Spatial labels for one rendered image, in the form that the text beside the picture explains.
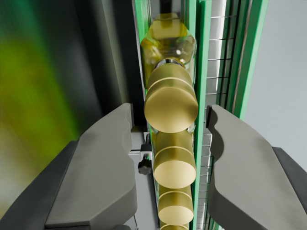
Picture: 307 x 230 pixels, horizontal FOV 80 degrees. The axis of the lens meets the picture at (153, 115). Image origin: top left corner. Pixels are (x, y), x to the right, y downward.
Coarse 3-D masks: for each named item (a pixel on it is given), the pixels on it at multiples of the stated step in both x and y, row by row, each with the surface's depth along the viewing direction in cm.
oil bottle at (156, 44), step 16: (160, 32) 21; (176, 32) 20; (144, 48) 17; (160, 48) 17; (176, 48) 16; (192, 48) 17; (144, 64) 17; (192, 64) 17; (144, 80) 19; (192, 80) 18
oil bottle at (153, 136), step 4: (152, 132) 25; (192, 132) 24; (152, 136) 24; (192, 136) 24; (152, 140) 24; (192, 140) 23; (152, 144) 24; (192, 144) 23; (152, 148) 25; (192, 148) 23
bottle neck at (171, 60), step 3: (162, 60) 16; (165, 60) 16; (168, 60) 16; (171, 60) 16; (174, 60) 16; (159, 63) 16; (162, 63) 16; (165, 63) 15; (174, 63) 15; (177, 63) 16; (180, 63) 16; (156, 66) 16; (153, 69) 17
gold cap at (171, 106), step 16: (176, 64) 14; (160, 80) 12; (176, 80) 11; (160, 96) 11; (176, 96) 11; (192, 96) 11; (144, 112) 12; (160, 112) 11; (176, 112) 11; (192, 112) 11; (160, 128) 12; (176, 128) 12
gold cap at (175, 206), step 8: (160, 192) 19; (168, 192) 18; (176, 192) 18; (184, 192) 18; (160, 200) 18; (168, 200) 17; (176, 200) 17; (184, 200) 17; (160, 208) 17; (168, 208) 17; (176, 208) 17; (184, 208) 17; (192, 208) 17; (160, 216) 18; (168, 216) 17; (176, 216) 17; (184, 216) 17; (192, 216) 17; (176, 224) 18
